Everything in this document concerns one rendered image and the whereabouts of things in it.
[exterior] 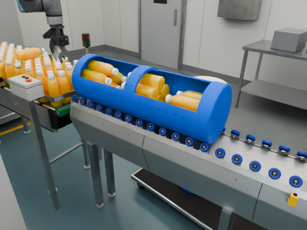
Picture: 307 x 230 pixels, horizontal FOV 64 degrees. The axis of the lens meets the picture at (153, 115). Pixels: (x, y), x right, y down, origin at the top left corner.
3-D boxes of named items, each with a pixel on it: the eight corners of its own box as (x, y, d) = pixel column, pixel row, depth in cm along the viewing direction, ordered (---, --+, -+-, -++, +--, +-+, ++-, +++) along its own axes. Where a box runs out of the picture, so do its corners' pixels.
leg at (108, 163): (112, 198, 207) (106, 137, 177) (107, 195, 210) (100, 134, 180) (116, 194, 211) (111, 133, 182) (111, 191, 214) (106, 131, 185)
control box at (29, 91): (29, 101, 142) (25, 85, 137) (11, 93, 152) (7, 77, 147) (44, 96, 150) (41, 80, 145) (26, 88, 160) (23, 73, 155)
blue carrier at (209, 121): (203, 153, 106) (214, 90, 95) (71, 102, 149) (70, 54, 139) (225, 132, 128) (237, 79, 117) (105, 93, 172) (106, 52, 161)
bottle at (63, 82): (63, 98, 169) (58, 72, 160) (73, 98, 169) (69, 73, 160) (59, 102, 163) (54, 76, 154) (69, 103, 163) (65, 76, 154)
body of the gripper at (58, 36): (59, 48, 142) (55, 26, 136) (50, 45, 146) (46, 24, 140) (70, 45, 147) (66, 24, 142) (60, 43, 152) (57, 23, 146)
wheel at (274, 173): (282, 170, 94) (282, 170, 96) (270, 165, 96) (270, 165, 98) (278, 181, 94) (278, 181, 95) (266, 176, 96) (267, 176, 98)
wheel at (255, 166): (262, 162, 98) (262, 163, 100) (251, 158, 100) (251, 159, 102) (258, 173, 97) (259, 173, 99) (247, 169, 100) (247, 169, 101)
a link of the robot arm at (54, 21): (42, 16, 138) (57, 14, 145) (44, 25, 141) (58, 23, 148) (52, 17, 134) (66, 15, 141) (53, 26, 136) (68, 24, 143)
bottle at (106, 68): (87, 71, 150) (109, 78, 141) (87, 60, 147) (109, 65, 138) (96, 70, 156) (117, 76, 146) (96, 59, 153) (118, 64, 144)
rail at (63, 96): (55, 102, 153) (54, 98, 152) (54, 101, 154) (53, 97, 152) (101, 84, 182) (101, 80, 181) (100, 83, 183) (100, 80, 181)
